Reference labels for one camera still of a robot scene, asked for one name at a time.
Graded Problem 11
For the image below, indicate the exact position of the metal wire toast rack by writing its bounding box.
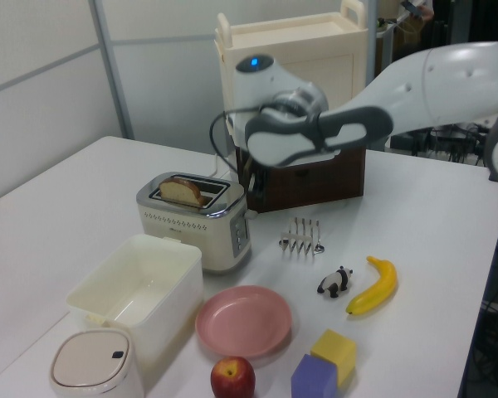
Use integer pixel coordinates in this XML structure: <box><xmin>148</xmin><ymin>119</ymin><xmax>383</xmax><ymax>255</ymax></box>
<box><xmin>278</xmin><ymin>216</ymin><xmax>325</xmax><ymax>257</ymax></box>

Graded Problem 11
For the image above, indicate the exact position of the yellow toy banana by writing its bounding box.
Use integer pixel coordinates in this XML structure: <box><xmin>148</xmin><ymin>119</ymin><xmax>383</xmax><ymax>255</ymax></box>
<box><xmin>345</xmin><ymin>255</ymin><xmax>398</xmax><ymax>317</ymax></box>

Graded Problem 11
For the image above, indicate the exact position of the pink plastic plate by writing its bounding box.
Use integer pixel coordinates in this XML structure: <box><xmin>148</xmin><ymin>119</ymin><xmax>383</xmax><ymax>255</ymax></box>
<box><xmin>194</xmin><ymin>284</ymin><xmax>293</xmax><ymax>360</ymax></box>

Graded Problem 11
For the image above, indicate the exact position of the red apple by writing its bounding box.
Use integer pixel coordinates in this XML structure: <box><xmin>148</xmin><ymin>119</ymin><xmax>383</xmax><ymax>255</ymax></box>
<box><xmin>209</xmin><ymin>356</ymin><xmax>257</xmax><ymax>398</ymax></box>

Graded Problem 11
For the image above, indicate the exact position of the small panda figurine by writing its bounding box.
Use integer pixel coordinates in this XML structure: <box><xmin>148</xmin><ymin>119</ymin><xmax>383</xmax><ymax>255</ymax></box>
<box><xmin>316</xmin><ymin>265</ymin><xmax>354</xmax><ymax>299</ymax></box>

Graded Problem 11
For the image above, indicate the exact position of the purple foam cube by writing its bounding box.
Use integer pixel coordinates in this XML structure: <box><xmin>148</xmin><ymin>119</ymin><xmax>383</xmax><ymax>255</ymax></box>
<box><xmin>290</xmin><ymin>353</ymin><xmax>339</xmax><ymax>398</ymax></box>

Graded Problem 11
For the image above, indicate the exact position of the chrome cream two-slot toaster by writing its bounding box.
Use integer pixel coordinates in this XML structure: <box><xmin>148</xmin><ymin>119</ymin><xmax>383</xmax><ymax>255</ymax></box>
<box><xmin>135</xmin><ymin>171</ymin><xmax>259</xmax><ymax>275</ymax></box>

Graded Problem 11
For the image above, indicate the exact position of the cream rectangular plastic container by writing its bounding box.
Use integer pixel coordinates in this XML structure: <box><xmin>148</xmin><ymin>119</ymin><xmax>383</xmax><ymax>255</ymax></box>
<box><xmin>65</xmin><ymin>234</ymin><xmax>204</xmax><ymax>370</ymax></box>

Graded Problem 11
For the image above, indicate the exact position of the yellow foam cube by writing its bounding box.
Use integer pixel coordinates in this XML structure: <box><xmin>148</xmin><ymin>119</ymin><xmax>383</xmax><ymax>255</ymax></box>
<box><xmin>310</xmin><ymin>328</ymin><xmax>358</xmax><ymax>389</ymax></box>

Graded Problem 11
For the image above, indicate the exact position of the small white lidded bin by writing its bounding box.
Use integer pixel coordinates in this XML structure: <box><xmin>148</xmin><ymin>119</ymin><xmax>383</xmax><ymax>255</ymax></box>
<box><xmin>48</xmin><ymin>327</ymin><xmax>145</xmax><ymax>398</ymax></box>

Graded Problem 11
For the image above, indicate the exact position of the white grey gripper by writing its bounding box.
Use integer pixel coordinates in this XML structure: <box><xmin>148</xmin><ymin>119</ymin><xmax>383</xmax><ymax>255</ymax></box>
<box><xmin>243</xmin><ymin>105</ymin><xmax>395</xmax><ymax>200</ymax></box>

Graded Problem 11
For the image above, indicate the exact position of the toast bread slice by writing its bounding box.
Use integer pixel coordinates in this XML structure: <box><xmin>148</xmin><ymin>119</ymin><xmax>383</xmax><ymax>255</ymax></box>
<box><xmin>158</xmin><ymin>175</ymin><xmax>208</xmax><ymax>208</ymax></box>

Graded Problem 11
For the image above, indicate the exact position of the white toaster power cord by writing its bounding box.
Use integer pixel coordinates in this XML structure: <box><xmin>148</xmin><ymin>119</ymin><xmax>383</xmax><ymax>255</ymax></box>
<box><xmin>210</xmin><ymin>153</ymin><xmax>233</xmax><ymax>183</ymax></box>

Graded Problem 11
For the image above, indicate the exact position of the cream and brown cabinet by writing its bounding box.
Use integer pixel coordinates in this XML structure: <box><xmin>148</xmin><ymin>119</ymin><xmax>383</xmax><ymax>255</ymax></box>
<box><xmin>213</xmin><ymin>0</ymin><xmax>369</xmax><ymax>214</ymax></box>

